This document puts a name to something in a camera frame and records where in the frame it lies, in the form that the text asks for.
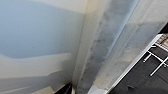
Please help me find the white wardrobe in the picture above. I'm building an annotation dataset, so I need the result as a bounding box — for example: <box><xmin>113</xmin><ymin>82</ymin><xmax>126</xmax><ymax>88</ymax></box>
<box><xmin>0</xmin><ymin>0</ymin><xmax>88</xmax><ymax>94</ymax></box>

